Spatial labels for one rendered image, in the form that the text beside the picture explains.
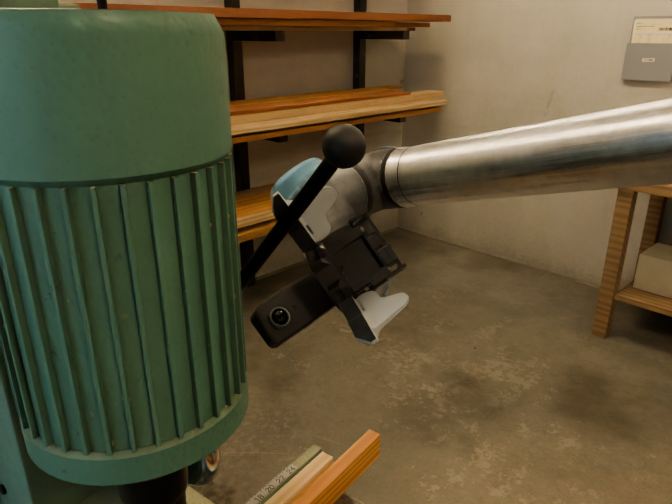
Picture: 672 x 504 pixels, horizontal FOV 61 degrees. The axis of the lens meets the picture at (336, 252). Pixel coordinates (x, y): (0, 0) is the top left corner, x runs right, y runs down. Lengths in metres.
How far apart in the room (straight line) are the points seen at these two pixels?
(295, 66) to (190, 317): 3.29
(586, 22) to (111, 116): 3.50
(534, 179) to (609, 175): 0.08
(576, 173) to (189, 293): 0.45
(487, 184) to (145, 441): 0.49
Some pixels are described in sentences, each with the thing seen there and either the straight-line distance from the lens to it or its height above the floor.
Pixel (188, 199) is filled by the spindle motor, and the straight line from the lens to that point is 0.37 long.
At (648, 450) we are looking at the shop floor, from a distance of 2.59.
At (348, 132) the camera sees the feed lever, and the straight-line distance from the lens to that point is 0.44.
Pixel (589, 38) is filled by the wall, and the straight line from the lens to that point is 3.73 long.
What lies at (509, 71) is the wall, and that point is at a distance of 3.94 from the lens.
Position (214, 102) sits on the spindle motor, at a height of 1.45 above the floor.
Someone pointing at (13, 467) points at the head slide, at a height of 1.13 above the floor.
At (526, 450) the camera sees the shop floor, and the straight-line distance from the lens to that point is 2.41.
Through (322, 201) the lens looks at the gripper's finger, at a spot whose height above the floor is 1.34.
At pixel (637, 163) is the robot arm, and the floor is 1.37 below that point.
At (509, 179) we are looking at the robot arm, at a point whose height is 1.33.
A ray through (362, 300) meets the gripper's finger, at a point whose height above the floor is 1.25.
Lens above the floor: 1.49
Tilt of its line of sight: 21 degrees down
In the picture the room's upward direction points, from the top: straight up
